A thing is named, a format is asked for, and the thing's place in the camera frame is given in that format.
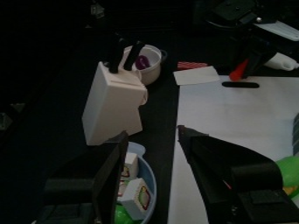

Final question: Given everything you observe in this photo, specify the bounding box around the white printed toy cube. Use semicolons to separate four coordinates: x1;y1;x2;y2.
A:
122;151;140;179
118;177;154;221

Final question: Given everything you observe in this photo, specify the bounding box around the red ketchup bottle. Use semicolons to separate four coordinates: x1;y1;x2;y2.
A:
229;58;251;82

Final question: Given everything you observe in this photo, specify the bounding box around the green toy piece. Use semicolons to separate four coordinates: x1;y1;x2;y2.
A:
114;203;138;224

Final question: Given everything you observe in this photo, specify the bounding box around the white toy pot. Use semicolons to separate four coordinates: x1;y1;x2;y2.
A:
119;44;170;87

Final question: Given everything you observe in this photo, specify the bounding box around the white paper card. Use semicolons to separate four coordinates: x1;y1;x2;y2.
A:
172;66;222;87

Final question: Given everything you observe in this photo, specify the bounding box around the white rounded object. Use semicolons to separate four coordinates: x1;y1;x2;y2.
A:
263;52;299;72

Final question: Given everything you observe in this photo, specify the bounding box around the green toy pear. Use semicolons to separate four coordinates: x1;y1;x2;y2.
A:
275;155;299;200

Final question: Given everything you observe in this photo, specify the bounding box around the purple toy piece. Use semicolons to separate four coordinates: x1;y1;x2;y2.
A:
135;54;152;71

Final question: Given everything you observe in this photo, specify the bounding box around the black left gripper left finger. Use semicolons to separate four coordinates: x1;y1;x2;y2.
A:
38;130;130;224

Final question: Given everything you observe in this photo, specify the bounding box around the black oblong object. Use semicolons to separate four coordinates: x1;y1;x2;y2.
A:
221;80;261;89

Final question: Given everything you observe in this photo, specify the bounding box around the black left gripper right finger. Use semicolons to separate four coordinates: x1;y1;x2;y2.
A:
176;125;299;224

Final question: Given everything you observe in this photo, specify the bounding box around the light blue bowl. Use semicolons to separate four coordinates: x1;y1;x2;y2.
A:
116;141;158;224

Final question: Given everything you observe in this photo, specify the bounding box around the white cutting board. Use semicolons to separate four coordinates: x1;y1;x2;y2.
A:
167;74;299;224

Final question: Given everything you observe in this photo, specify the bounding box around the black knife handle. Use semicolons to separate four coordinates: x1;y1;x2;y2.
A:
107;37;127;74
123;42;146;72

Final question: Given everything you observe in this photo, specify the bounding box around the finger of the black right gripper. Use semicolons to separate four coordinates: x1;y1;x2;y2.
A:
242;49;271;80

